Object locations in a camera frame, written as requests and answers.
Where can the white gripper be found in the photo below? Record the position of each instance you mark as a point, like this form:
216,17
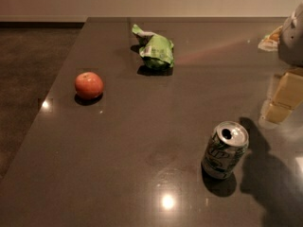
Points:
292,41

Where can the red apple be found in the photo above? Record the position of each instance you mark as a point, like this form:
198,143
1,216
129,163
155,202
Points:
88,85

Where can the green chip bag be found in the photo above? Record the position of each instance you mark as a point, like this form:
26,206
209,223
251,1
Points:
155,50

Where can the green 7up can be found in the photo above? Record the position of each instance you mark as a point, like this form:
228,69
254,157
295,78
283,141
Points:
227,144

